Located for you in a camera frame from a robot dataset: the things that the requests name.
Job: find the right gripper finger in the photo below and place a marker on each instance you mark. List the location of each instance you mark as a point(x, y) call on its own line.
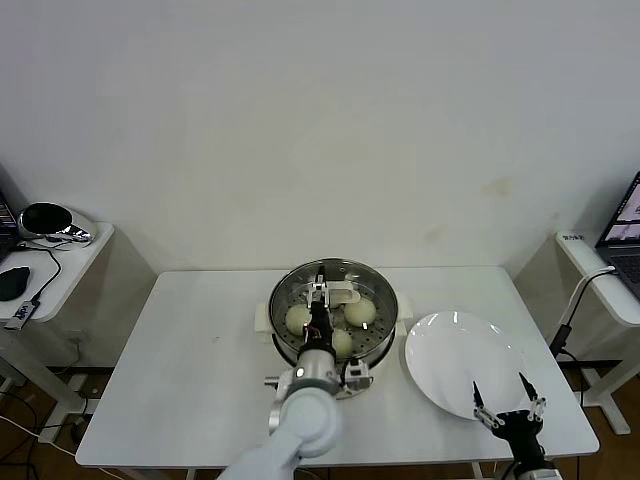
point(487, 414)
point(537, 405)

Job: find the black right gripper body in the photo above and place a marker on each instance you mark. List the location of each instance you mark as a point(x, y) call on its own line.
point(520, 430)

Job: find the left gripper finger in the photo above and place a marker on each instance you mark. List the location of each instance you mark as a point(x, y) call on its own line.
point(326, 292)
point(314, 294)

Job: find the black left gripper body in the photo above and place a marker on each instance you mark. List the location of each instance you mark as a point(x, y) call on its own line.
point(317, 327)

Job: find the white steamed baozi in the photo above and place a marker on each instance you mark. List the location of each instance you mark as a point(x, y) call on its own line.
point(297, 319)
point(360, 312)
point(343, 342)

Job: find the stainless steel steamer basket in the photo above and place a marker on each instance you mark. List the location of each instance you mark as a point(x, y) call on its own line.
point(386, 345)

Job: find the cream electric cooking pot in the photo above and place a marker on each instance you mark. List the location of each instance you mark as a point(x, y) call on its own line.
point(260, 320)

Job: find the black power adapter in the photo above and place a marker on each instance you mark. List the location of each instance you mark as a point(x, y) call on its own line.
point(561, 340)

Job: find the white round plate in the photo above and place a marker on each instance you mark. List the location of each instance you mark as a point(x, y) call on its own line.
point(440, 360)

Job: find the white side table with label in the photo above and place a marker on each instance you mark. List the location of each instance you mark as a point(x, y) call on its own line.
point(580, 255)

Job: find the small printed table label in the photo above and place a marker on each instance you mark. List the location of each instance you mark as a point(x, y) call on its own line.
point(572, 238)

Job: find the open laptop pink screen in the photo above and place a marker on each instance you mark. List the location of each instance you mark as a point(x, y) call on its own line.
point(622, 240)

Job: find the shiny chrome rounded device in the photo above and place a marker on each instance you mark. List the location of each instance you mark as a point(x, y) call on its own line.
point(45, 220)

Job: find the grey usb hub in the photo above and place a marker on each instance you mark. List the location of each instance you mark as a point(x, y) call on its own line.
point(21, 315)

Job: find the black computer mouse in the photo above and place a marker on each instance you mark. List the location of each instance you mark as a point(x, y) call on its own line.
point(14, 282)

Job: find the dark laptop edge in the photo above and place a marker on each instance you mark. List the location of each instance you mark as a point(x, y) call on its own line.
point(5, 220)

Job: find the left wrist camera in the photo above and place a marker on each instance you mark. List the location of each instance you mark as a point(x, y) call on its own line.
point(357, 376)

